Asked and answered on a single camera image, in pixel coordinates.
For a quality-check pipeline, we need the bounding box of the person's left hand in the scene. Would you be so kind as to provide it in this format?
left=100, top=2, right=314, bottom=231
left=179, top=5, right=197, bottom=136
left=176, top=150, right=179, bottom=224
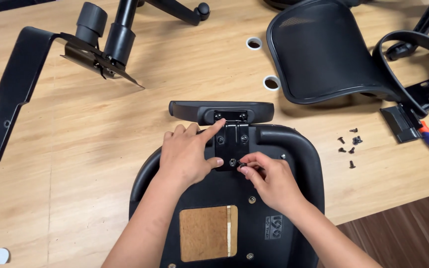
left=157, top=119, right=226, bottom=187

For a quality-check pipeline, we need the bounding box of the person's right hand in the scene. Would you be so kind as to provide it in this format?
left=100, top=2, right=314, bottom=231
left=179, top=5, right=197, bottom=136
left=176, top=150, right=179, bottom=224
left=238, top=152, right=305, bottom=217

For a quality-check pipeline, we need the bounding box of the black armrest with metal bracket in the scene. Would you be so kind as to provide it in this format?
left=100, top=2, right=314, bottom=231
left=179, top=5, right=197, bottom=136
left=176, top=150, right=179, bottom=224
left=168, top=100, right=275, bottom=172

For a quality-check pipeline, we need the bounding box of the black chair seat underside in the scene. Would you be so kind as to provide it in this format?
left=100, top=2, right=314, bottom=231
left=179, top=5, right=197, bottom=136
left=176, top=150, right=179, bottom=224
left=128, top=124, right=325, bottom=268

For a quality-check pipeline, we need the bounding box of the cluster of loose black screws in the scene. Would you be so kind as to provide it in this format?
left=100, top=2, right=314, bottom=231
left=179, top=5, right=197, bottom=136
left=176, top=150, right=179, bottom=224
left=337, top=128, right=363, bottom=169

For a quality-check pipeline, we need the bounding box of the white-rimmed desk grommet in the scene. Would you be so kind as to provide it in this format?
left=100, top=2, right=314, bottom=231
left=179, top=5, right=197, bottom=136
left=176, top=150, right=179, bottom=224
left=262, top=75, right=282, bottom=92
left=246, top=36, right=263, bottom=51

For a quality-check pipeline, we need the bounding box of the black mesh chair backrest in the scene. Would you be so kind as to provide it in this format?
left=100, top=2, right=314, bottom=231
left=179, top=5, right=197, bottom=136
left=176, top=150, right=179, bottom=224
left=266, top=0, right=402, bottom=105

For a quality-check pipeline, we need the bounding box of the black gas lift column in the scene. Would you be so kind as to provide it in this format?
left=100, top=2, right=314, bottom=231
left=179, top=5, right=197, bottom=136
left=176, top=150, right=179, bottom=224
left=103, top=0, right=140, bottom=68

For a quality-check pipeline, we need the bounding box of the black curved loop armrest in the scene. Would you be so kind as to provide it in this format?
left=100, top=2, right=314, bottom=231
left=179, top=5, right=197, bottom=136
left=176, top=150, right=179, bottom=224
left=371, top=30, right=429, bottom=144

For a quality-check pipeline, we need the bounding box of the black chair base leg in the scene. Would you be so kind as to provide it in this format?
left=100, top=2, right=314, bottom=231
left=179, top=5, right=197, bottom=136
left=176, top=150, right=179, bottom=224
left=385, top=0, right=429, bottom=62
left=137, top=0, right=211, bottom=27

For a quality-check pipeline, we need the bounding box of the black round tension knob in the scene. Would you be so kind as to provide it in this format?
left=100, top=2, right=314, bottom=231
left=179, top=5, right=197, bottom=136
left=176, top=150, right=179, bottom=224
left=75, top=1, right=108, bottom=47

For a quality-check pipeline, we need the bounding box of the black chair part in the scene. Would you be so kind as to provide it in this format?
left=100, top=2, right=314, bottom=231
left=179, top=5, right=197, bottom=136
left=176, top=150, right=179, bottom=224
left=262, top=0, right=372, bottom=10

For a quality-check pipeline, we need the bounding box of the dark chair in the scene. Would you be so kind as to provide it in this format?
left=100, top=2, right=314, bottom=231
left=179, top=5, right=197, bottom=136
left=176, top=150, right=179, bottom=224
left=0, top=0, right=58, bottom=16

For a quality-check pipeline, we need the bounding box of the black L-shaped back bracket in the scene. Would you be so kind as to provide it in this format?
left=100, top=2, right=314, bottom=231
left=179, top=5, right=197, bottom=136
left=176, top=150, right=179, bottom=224
left=0, top=26, right=63, bottom=163

